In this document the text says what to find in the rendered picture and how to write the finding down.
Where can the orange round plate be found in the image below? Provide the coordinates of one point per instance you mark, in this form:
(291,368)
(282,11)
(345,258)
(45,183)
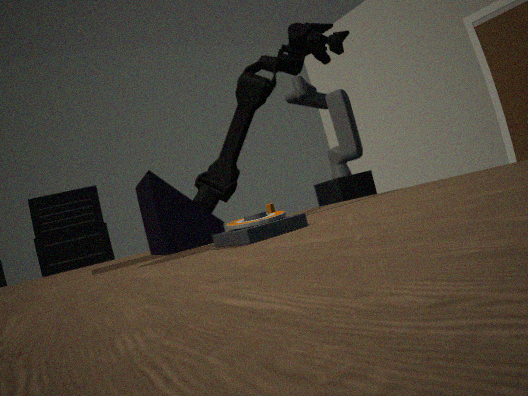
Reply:
(272,215)

